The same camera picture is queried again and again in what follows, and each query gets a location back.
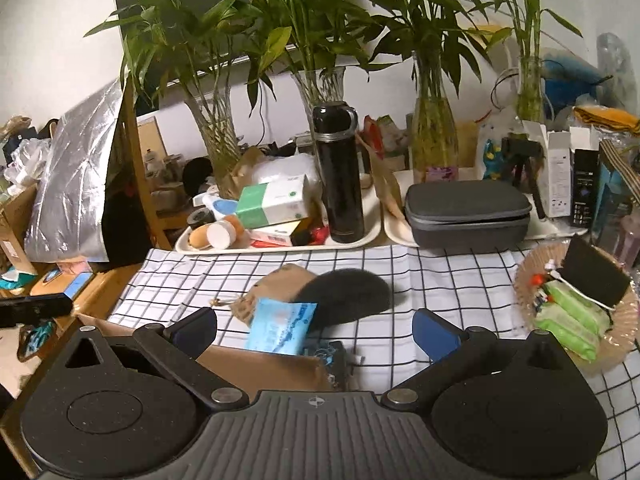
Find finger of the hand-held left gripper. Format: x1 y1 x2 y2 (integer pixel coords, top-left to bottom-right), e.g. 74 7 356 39
0 294 74 329

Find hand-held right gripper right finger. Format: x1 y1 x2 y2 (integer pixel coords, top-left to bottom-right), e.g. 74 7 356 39
381 307 576 408

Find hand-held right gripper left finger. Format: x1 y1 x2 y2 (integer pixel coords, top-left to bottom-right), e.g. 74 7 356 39
45 307 251 411

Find blue tissue packet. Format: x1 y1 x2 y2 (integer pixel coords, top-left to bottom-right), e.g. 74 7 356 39
244 297 319 356

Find black round foam pad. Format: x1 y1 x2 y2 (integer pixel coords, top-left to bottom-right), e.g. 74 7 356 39
292 270 393 333

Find brown cloth pouch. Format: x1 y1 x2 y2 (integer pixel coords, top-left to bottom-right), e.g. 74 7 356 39
232 263 318 328

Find black blue patterned cloth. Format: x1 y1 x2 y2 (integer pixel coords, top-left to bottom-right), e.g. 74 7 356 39
305 341 363 393

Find smartphone with blue screen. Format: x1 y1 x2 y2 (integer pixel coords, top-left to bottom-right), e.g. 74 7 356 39
62 272 96 298

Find white black checked tablecloth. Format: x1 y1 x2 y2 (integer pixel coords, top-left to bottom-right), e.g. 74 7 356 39
107 245 640 480

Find brown cardboard carton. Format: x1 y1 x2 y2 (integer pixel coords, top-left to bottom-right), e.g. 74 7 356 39
0 182 41 281

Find wooden side table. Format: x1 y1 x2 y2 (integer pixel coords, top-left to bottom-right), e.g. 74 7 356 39
30 260 146 331

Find tan bread roll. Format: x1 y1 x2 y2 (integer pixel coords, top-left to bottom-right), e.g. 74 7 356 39
189 224 213 251

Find jar with white lid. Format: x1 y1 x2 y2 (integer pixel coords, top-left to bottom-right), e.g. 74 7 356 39
206 215 246 250

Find woven basket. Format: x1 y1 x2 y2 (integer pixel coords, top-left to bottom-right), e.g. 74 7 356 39
514 240 640 376

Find white plastic tray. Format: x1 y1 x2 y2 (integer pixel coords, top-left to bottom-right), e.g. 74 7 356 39
175 187 383 254
382 170 588 248

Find red white flat box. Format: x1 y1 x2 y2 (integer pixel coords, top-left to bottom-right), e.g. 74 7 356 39
247 222 313 248

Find grey zip case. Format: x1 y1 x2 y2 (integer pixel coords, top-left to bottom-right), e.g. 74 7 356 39
404 180 533 253

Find white bottle with blue label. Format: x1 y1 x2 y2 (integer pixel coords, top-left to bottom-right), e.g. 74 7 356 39
194 192 241 217

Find silver foil bag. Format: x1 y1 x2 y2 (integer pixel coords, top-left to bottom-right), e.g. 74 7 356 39
24 80 131 263

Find green wet wipes pack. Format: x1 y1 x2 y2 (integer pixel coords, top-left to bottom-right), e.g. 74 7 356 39
532 307 601 361
542 280 613 331

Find green white tissue box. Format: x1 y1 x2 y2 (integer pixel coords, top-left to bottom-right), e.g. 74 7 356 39
235 175 312 228

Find brown paper bag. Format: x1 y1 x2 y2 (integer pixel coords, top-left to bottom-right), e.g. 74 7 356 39
227 146 271 201
357 130 406 216

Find black flat box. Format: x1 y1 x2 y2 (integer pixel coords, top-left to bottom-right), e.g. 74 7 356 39
557 235 633 308

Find white plastic pack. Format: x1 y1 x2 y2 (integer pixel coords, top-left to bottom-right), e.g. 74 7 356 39
250 152 321 186

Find blue yellow toy figure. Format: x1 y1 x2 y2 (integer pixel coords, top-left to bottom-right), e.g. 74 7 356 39
482 137 506 181

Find black thermos bottle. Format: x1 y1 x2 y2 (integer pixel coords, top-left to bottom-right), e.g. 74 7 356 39
312 102 366 244

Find white open carton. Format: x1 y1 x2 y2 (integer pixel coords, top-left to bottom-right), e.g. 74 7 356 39
522 120 573 218

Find black mini tripod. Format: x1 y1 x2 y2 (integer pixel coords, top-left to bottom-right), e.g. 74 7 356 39
500 135 548 221

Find bamboo plant in glass vase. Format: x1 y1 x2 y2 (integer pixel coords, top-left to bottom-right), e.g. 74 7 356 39
240 0 396 111
85 0 293 200
480 0 588 123
350 0 511 183

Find red green snack packets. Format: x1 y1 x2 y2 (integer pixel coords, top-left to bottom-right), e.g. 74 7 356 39
362 115 411 158

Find black carton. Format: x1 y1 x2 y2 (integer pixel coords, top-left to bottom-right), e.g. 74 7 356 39
570 149 601 228

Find blue carton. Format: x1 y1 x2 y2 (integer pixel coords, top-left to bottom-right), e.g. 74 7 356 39
592 160 636 256

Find yellow cloth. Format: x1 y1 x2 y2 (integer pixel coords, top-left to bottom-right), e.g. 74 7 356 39
572 105 640 136

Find blue plush toy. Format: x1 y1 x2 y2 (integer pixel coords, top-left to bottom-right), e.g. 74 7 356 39
542 47 613 111

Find clear plastic bottle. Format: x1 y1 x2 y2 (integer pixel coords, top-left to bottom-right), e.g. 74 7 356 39
595 32 640 111

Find white cable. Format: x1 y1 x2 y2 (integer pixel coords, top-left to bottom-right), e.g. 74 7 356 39
545 259 613 311

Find wooden frame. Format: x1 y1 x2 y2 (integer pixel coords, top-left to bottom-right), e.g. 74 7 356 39
122 75 171 251

